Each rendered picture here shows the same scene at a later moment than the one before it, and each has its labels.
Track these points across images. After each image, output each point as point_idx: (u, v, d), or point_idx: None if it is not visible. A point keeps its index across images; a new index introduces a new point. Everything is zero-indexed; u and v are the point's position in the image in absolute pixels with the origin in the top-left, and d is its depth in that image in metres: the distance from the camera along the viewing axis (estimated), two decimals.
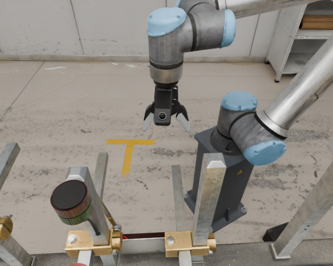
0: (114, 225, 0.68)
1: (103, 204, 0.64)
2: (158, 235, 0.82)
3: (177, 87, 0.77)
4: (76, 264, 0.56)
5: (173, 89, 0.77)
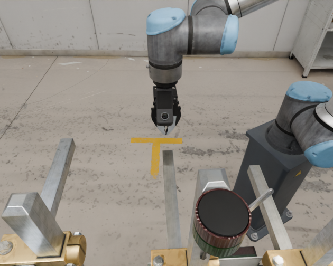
0: None
1: None
2: (239, 251, 0.67)
3: (175, 87, 0.77)
4: None
5: None
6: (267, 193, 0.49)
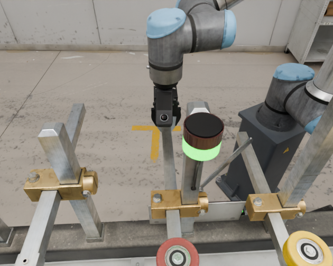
0: (202, 187, 0.64)
1: (225, 166, 0.62)
2: None
3: (176, 87, 0.77)
4: (175, 238, 0.49)
5: None
6: (247, 141, 0.59)
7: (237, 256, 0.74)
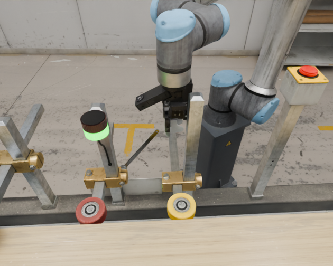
0: (126, 166, 0.86)
1: (141, 150, 0.84)
2: None
3: (187, 105, 0.70)
4: (92, 197, 0.71)
5: (186, 104, 0.72)
6: (154, 131, 0.81)
7: None
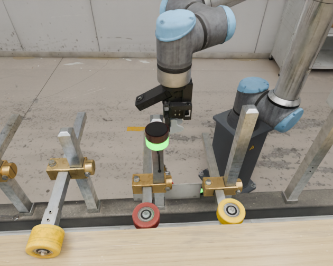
0: (165, 171, 0.90)
1: None
2: None
3: (187, 105, 0.70)
4: (145, 202, 0.75)
5: (186, 104, 0.72)
6: (145, 135, 0.83)
7: (199, 224, 1.00)
